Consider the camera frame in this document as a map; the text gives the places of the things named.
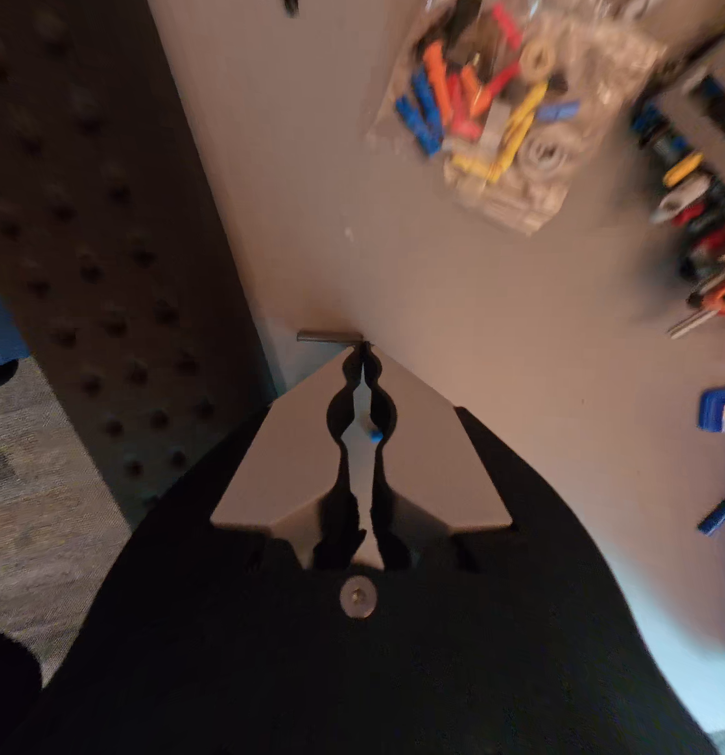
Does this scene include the blue lego pin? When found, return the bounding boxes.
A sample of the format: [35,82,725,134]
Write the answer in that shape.
[696,498,725,537]

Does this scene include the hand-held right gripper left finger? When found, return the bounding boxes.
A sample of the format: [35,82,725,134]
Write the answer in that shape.
[210,344,367,571]

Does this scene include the person's blue jeans leg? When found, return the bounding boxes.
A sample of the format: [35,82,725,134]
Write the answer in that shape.
[0,274,31,368]

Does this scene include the grey lego chassis assembly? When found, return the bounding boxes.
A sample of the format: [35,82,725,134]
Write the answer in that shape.
[629,32,725,340]

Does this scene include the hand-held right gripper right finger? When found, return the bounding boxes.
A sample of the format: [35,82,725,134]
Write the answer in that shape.
[364,343,513,572]

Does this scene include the dark perforated panel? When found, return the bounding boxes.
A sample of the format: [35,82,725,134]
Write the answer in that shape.
[0,0,276,526]

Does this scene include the small clear bag coloured pins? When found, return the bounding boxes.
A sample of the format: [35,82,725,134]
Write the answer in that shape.
[365,0,664,237]

